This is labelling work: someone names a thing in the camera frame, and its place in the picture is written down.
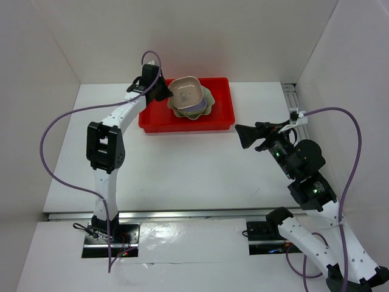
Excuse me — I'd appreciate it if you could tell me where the red plastic bin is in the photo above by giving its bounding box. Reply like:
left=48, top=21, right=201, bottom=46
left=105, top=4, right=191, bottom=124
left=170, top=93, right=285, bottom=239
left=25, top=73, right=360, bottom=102
left=138, top=77, right=235, bottom=133

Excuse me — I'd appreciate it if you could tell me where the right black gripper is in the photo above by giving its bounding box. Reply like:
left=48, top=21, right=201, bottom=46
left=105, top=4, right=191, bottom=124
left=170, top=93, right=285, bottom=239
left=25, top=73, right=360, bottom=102
left=233, top=119, right=295, bottom=178

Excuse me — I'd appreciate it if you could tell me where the aluminium rail front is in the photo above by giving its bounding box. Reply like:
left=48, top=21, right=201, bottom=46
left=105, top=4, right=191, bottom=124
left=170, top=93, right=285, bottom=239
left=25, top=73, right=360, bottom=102
left=47, top=207, right=308, bottom=221

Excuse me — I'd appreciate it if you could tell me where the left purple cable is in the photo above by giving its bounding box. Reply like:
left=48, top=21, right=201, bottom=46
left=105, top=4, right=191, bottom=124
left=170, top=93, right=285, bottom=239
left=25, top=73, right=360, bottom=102
left=39, top=50, right=164, bottom=274

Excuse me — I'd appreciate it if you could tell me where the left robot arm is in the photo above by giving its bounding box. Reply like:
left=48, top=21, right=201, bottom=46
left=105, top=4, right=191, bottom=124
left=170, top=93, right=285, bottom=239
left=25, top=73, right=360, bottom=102
left=86, top=62, right=173, bottom=243

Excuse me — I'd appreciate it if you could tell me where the large green scalloped bowl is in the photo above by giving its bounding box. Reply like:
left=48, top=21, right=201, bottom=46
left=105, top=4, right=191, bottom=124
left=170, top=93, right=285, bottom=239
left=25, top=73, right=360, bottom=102
left=167, top=86, right=215, bottom=120

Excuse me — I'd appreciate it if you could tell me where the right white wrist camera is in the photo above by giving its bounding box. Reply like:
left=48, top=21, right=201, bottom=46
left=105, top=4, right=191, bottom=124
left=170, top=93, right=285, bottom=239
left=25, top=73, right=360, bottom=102
left=278, top=108, right=308, bottom=133

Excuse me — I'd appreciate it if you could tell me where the aluminium rail right side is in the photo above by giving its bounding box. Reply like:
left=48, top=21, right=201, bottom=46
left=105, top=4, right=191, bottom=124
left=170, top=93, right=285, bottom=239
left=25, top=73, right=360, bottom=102
left=281, top=83, right=310, bottom=140

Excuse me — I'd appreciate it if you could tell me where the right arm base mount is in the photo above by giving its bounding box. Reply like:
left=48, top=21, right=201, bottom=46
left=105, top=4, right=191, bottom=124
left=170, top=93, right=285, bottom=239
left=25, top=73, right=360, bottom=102
left=242, top=221, right=301, bottom=256

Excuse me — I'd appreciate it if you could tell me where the brown square plate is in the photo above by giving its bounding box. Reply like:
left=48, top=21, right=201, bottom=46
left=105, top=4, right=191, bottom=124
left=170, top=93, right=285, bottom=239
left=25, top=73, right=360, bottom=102
left=168, top=76, right=203, bottom=109

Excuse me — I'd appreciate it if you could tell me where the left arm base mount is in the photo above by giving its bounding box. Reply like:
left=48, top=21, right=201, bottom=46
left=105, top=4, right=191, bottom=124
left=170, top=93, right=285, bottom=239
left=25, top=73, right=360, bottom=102
left=72, top=223, right=140, bottom=259

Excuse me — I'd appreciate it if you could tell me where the aluminium rail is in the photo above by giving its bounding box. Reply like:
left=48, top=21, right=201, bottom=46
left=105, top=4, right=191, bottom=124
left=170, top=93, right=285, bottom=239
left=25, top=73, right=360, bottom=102
left=281, top=83, right=310, bottom=140
left=47, top=207, right=308, bottom=221

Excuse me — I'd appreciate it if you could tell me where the purple square plate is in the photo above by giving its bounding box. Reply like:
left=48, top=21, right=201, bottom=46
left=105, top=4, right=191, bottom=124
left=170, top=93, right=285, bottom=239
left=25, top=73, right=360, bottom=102
left=177, top=97, right=207, bottom=113

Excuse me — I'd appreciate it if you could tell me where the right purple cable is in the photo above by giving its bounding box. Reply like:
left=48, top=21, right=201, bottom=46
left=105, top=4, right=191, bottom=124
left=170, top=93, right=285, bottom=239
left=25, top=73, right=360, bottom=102
left=303, top=106, right=363, bottom=292

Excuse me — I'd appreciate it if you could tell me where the purple cable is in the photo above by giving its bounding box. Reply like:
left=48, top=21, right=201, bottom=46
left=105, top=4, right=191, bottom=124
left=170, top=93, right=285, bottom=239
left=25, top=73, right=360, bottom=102
left=303, top=106, right=363, bottom=292
left=39, top=50, right=164, bottom=274

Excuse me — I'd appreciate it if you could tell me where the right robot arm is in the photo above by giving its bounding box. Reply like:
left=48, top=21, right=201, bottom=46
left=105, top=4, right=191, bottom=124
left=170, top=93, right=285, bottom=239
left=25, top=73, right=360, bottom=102
left=235, top=122, right=388, bottom=291

